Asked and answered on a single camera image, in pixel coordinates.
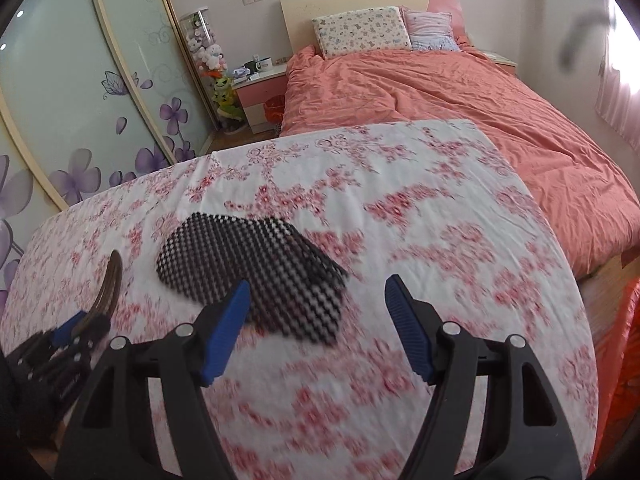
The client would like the brown plastic hair clip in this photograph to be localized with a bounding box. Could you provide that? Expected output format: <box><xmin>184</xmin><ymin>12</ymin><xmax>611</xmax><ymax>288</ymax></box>
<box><xmin>72</xmin><ymin>250</ymin><xmax>122</xmax><ymax>338</ymax></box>

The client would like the black mesh non-slip mat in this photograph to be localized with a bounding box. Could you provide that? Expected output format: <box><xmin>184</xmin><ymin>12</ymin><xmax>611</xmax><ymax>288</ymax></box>
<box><xmin>156</xmin><ymin>212</ymin><xmax>347</xmax><ymax>346</ymax></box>

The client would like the orange mesh trash bin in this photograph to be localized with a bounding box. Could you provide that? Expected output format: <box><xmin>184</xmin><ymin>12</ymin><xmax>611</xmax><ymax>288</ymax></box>
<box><xmin>264</xmin><ymin>94</ymin><xmax>285</xmax><ymax>134</ymax></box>

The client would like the floral white bed sheet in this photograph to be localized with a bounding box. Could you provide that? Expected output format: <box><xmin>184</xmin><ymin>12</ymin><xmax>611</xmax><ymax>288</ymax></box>
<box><xmin>1</xmin><ymin>120</ymin><xmax>598</xmax><ymax>479</ymax></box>

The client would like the salmon pink duvet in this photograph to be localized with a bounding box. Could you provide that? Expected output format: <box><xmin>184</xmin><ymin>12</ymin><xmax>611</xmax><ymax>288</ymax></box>
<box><xmin>282</xmin><ymin>46</ymin><xmax>639</xmax><ymax>278</ymax></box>

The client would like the orange plastic basket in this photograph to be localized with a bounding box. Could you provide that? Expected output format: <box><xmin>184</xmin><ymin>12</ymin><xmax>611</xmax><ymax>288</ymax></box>
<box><xmin>589</xmin><ymin>278</ymin><xmax>639</xmax><ymax>474</ymax></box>

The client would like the pink white nightstand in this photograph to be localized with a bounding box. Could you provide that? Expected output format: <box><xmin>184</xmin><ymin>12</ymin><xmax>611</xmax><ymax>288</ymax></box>
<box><xmin>233</xmin><ymin>64</ymin><xmax>288</xmax><ymax>134</ymax></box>

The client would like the floral sliding wardrobe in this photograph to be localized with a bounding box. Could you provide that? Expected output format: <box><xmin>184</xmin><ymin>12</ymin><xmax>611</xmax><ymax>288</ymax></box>
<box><xmin>1</xmin><ymin>0</ymin><xmax>214</xmax><ymax>292</ymax></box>

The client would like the dark green mug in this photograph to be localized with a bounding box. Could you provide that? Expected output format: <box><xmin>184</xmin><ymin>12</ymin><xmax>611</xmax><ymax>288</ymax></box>
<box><xmin>244</xmin><ymin>61</ymin><xmax>257</xmax><ymax>74</ymax></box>

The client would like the white mug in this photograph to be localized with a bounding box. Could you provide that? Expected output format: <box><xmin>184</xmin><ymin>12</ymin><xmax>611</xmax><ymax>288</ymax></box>
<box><xmin>256</xmin><ymin>58</ymin><xmax>273</xmax><ymax>74</ymax></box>

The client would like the clear tube of plush toys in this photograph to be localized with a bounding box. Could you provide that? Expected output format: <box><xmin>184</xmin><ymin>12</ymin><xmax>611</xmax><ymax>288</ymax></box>
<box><xmin>179</xmin><ymin>6</ymin><xmax>246</xmax><ymax>136</ymax></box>

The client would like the pink striped pillow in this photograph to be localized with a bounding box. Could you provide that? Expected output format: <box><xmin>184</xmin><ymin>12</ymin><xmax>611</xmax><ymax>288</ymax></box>
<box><xmin>400</xmin><ymin>6</ymin><xmax>460</xmax><ymax>52</ymax></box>

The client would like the floral print pillow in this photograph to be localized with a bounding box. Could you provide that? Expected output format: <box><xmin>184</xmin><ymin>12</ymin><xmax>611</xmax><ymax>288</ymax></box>
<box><xmin>311</xmin><ymin>6</ymin><xmax>411</xmax><ymax>58</ymax></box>

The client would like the pink curtain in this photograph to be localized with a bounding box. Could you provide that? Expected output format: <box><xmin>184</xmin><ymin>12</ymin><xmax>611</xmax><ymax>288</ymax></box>
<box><xmin>596</xmin><ymin>0</ymin><xmax>640</xmax><ymax>154</ymax></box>

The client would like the beige wooden headboard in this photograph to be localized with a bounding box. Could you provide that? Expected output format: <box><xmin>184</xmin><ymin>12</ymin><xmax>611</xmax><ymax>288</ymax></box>
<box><xmin>278</xmin><ymin>0</ymin><xmax>471</xmax><ymax>57</ymax></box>

